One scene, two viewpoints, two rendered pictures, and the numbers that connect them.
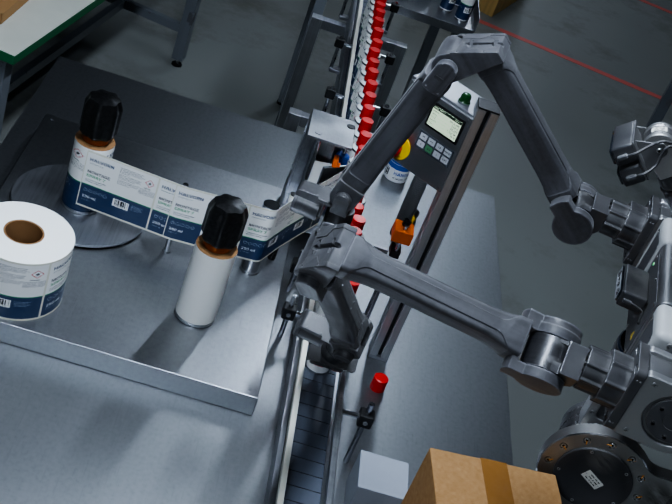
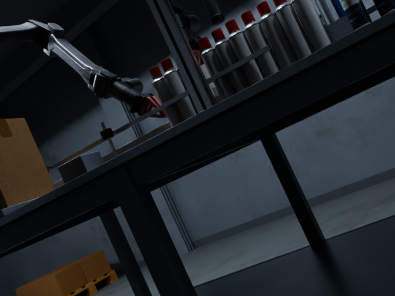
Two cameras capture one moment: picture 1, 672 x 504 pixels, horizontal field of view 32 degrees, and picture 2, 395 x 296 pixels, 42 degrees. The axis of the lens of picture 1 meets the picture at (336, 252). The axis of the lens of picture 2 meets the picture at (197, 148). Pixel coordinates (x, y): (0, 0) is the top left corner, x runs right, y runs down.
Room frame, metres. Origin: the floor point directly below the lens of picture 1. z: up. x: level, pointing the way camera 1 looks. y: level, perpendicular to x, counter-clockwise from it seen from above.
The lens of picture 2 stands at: (2.82, -1.42, 0.70)
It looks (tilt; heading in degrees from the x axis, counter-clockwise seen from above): 3 degrees up; 122
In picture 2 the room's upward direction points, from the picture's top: 25 degrees counter-clockwise
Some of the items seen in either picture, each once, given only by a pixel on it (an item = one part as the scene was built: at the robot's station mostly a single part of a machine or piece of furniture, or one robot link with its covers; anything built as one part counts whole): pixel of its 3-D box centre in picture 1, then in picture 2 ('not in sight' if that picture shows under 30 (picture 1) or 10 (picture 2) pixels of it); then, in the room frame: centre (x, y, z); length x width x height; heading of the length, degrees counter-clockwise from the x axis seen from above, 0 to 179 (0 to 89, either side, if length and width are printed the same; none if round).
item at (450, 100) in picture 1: (438, 131); not in sight; (2.17, -0.11, 1.38); 0.17 x 0.10 x 0.19; 63
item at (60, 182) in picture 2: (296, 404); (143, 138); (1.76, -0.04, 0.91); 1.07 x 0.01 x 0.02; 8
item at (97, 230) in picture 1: (80, 205); not in sight; (2.14, 0.58, 0.89); 0.31 x 0.31 x 0.01
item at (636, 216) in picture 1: (625, 223); not in sight; (1.95, -0.48, 1.45); 0.09 x 0.08 x 0.12; 176
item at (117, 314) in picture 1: (138, 248); not in sight; (2.11, 0.42, 0.86); 0.80 x 0.67 x 0.05; 8
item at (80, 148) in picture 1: (92, 151); not in sight; (2.14, 0.58, 1.04); 0.09 x 0.09 x 0.29
